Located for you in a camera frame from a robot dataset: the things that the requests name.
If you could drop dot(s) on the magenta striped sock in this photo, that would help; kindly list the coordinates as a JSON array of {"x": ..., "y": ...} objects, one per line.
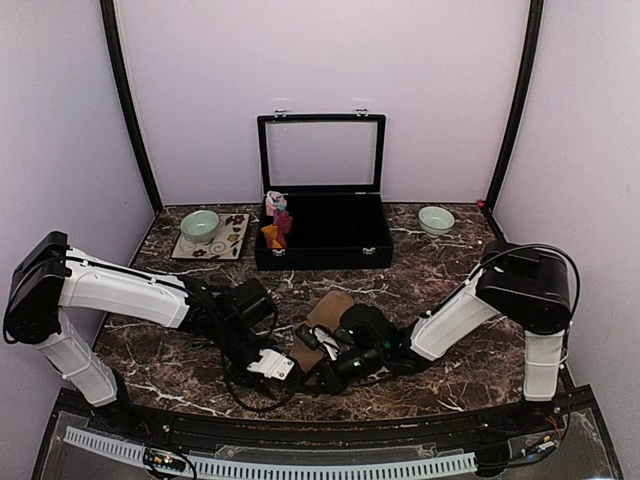
[{"x": 274, "y": 237}]

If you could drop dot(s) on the black corner post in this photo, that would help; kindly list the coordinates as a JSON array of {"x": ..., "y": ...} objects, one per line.
[
  {"x": 128, "y": 109},
  {"x": 525, "y": 70}
]

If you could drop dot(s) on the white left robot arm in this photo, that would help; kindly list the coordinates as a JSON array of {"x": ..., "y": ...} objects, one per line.
[{"x": 55, "y": 276}]

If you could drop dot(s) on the magenta purple rolled sock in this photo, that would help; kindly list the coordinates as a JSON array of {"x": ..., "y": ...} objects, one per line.
[{"x": 283, "y": 220}]

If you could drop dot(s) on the white perforated front rail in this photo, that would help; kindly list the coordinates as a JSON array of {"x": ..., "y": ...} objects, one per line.
[{"x": 169, "y": 465}]

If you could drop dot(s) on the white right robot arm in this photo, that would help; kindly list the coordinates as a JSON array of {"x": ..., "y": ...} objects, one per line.
[{"x": 536, "y": 286}]

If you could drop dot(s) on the black right corner post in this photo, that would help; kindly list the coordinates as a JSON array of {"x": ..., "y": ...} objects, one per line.
[{"x": 525, "y": 70}]

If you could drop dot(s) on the pink white rolled sock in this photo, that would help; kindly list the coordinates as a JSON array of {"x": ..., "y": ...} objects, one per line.
[{"x": 275, "y": 203}]

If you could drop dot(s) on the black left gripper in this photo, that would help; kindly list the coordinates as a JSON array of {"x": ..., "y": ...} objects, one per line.
[{"x": 252, "y": 383}]

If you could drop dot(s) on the black compartment storage box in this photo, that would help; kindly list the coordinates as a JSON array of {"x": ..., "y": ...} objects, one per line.
[{"x": 329, "y": 167}]

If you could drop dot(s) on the green ceramic bowl on plate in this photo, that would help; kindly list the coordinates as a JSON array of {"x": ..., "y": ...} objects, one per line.
[{"x": 200, "y": 226}]

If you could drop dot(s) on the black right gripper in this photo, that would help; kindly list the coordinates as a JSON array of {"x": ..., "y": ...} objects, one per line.
[{"x": 336, "y": 383}]

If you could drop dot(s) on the green bowl at right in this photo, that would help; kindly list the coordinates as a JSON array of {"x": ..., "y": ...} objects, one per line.
[{"x": 435, "y": 221}]

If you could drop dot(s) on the black left corner post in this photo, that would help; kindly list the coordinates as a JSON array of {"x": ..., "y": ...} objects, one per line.
[{"x": 128, "y": 109}]

